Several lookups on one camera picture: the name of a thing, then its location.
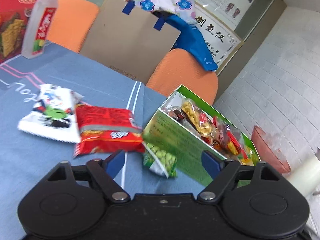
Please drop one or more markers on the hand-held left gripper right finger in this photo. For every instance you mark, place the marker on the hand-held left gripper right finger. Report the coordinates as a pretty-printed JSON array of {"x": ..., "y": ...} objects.
[{"x": 210, "y": 163}]

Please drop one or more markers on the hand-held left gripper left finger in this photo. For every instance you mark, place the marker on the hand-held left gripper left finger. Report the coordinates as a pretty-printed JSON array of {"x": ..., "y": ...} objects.
[{"x": 116, "y": 161}]

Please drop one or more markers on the green and white cardboard box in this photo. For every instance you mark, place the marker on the green and white cardboard box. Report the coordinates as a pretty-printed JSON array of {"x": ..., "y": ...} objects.
[{"x": 175, "y": 140}]

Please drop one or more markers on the green pea snack packet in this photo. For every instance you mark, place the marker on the green pea snack packet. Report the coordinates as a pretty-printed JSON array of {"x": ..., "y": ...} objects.
[{"x": 162, "y": 157}]

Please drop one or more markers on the large red snack packet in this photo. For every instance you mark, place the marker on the large red snack packet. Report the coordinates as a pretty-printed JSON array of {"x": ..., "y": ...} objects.
[{"x": 105, "y": 127}]

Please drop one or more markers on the pile of assorted snack packets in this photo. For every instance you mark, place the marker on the pile of assorted snack packets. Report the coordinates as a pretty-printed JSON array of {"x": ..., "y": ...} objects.
[{"x": 205, "y": 125}]

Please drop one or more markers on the pink plastic bowl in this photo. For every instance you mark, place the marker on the pink plastic bowl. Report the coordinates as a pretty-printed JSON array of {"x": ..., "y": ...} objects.
[{"x": 265, "y": 150}]

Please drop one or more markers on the white snack packet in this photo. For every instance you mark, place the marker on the white snack packet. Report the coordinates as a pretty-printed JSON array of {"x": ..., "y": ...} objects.
[{"x": 52, "y": 115}]

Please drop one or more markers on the blue tablecloth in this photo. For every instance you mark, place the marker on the blue tablecloth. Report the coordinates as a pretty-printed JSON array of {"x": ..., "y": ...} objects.
[{"x": 100, "y": 80}]

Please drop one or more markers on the orange chair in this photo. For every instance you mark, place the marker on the orange chair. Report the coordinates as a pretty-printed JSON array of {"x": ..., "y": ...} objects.
[
  {"x": 70, "y": 22},
  {"x": 185, "y": 75}
]

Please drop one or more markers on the white cylindrical roll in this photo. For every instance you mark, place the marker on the white cylindrical roll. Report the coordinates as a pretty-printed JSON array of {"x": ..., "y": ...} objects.
[{"x": 305, "y": 175}]

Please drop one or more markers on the framed calligraphy poster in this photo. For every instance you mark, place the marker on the framed calligraphy poster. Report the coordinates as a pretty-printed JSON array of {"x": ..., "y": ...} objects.
[{"x": 220, "y": 42}]

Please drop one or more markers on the blue plastic bag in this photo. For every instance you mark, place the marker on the blue plastic bag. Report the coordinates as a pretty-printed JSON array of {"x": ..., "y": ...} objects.
[{"x": 195, "y": 42}]

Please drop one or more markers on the brown paper bag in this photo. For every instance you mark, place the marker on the brown paper bag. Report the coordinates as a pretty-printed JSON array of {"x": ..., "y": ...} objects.
[{"x": 130, "y": 37}]

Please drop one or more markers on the clear drink bottle red label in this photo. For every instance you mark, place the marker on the clear drink bottle red label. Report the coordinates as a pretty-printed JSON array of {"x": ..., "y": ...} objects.
[{"x": 37, "y": 27}]

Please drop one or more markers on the red cracker box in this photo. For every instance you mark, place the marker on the red cracker box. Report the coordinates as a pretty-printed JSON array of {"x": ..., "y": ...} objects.
[{"x": 12, "y": 22}]

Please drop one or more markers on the wall poster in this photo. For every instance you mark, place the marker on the wall poster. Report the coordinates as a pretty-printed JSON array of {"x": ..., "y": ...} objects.
[{"x": 225, "y": 0}]

